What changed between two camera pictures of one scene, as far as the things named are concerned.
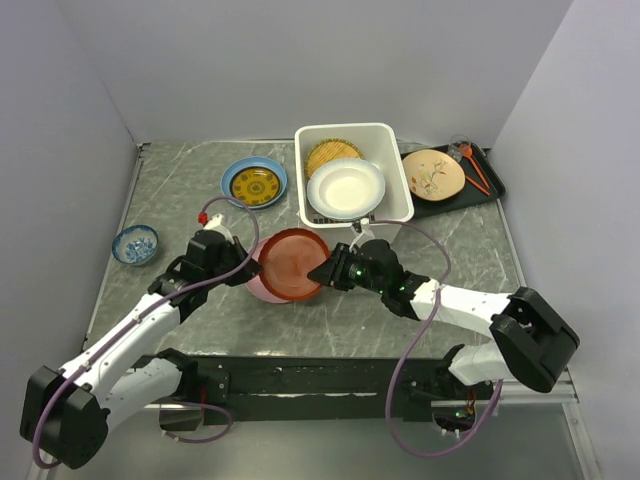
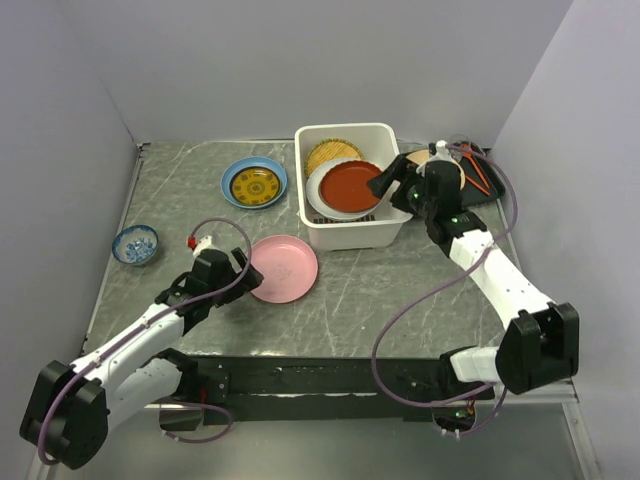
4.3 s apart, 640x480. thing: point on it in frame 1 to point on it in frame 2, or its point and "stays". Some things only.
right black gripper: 333,271 to 381,183
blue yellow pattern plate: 255,180 stays
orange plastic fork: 477,185 stays
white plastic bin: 379,146 stays
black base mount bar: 279,389 stays
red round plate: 287,257 to 343,186
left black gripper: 237,250 to 252,280
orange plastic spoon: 467,152 stays
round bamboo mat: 328,149 stays
